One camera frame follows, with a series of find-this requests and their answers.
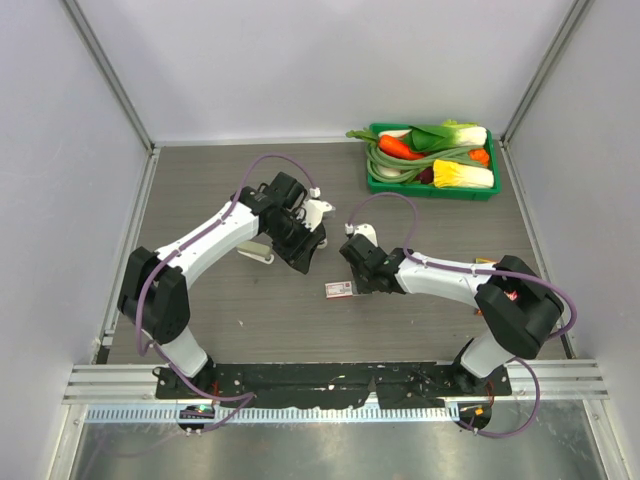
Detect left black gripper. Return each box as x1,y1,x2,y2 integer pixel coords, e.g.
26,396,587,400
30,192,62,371
266,214,324,274

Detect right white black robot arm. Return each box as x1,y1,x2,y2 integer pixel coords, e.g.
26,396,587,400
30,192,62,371
340,234,564,395

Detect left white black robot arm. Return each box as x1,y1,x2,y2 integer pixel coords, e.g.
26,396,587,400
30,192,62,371
117,172,334,399

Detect green long beans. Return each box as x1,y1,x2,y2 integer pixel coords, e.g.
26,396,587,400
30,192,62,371
365,145,482,184

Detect orange candy bag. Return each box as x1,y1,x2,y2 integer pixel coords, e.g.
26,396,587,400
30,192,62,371
474,257,498,316

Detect yellow napa cabbage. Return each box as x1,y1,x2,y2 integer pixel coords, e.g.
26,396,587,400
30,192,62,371
433,159,495,189

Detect white green bok choy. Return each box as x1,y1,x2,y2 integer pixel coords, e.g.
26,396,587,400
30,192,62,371
405,120,488,152

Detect small orange carrot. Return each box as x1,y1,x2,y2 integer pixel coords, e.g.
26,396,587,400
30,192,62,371
468,148,491,168

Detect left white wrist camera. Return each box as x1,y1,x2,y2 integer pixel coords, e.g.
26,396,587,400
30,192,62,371
302,187,336,231

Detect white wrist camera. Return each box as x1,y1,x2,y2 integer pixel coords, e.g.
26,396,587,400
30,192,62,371
302,187,336,231
344,223,378,246

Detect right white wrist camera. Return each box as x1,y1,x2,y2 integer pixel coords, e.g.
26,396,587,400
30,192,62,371
344,223,378,246

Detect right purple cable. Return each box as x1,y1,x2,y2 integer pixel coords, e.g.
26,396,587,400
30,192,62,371
344,192,580,438

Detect purple cable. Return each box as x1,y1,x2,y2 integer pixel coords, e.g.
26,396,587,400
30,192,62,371
344,192,580,438
134,153,321,434

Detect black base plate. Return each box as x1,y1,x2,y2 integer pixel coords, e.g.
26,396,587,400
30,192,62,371
155,360,512,409

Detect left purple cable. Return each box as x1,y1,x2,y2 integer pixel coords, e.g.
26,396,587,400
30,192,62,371
134,153,321,434

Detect aluminium front rail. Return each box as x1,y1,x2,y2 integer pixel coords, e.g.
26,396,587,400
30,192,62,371
62,359,610,404

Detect white slotted cable duct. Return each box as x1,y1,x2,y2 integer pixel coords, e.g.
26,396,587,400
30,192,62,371
85,403,459,425

